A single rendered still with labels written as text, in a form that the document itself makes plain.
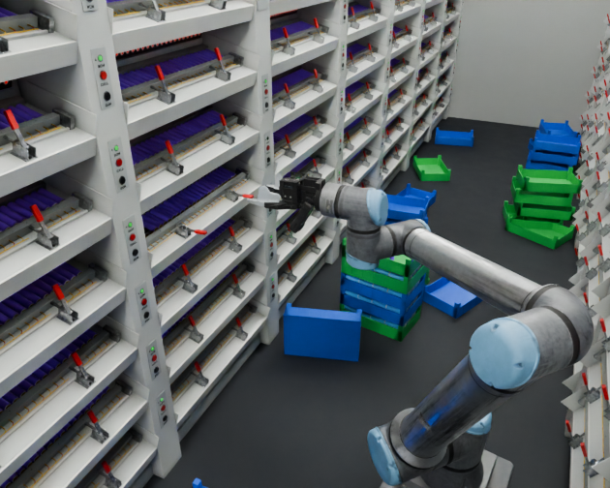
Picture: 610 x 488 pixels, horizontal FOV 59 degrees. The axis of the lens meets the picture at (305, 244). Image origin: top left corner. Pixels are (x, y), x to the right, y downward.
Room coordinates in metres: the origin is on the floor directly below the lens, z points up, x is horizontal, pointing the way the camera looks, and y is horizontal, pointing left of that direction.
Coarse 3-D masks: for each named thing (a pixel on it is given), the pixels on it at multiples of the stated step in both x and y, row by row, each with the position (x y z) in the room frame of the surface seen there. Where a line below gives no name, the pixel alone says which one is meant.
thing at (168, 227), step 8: (240, 176) 1.72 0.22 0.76; (224, 184) 1.64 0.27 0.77; (232, 184) 1.66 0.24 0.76; (216, 192) 1.59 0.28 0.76; (224, 192) 1.62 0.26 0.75; (200, 200) 1.52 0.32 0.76; (208, 200) 1.53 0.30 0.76; (192, 208) 1.47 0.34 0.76; (200, 208) 1.50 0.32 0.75; (184, 216) 1.42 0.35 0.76; (168, 224) 1.36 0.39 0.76; (160, 232) 1.32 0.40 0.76; (152, 240) 1.28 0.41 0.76
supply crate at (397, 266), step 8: (344, 240) 1.92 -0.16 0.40; (344, 248) 1.92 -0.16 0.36; (344, 256) 1.92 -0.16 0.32; (400, 256) 1.92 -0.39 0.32; (384, 264) 1.82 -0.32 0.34; (392, 264) 1.80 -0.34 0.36; (400, 264) 1.79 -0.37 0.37; (408, 264) 1.77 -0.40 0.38; (416, 264) 1.83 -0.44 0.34; (392, 272) 1.80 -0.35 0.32; (400, 272) 1.78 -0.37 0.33; (408, 272) 1.77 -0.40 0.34
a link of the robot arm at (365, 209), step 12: (348, 192) 1.27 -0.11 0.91; (360, 192) 1.26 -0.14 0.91; (372, 192) 1.26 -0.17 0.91; (336, 204) 1.26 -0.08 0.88; (348, 204) 1.25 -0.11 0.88; (360, 204) 1.23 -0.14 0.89; (372, 204) 1.22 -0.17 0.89; (384, 204) 1.26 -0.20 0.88; (336, 216) 1.27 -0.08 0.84; (348, 216) 1.25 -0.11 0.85; (360, 216) 1.23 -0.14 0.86; (372, 216) 1.22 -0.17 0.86; (384, 216) 1.25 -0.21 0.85; (360, 228) 1.23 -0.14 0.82; (372, 228) 1.23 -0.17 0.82
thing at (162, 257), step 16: (256, 176) 1.75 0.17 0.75; (240, 192) 1.66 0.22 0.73; (256, 192) 1.71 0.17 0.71; (208, 208) 1.52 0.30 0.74; (224, 208) 1.54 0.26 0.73; (240, 208) 1.63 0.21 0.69; (192, 224) 1.42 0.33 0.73; (208, 224) 1.44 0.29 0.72; (176, 240) 1.33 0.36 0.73; (192, 240) 1.37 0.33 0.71; (160, 256) 1.25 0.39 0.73; (176, 256) 1.30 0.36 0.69; (160, 272) 1.24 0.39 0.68
